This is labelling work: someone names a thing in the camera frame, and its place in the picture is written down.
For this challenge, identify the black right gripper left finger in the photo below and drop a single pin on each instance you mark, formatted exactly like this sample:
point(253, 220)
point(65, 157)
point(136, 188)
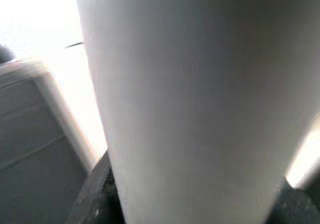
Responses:
point(100, 204)

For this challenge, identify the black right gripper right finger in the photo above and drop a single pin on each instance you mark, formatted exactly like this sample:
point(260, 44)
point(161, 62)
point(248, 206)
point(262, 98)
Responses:
point(292, 209)

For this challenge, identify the white plastic table leg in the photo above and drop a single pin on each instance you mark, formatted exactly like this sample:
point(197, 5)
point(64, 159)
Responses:
point(200, 96)

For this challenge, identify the white plastic children table top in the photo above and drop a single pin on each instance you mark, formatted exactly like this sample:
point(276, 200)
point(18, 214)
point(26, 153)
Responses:
point(30, 133)

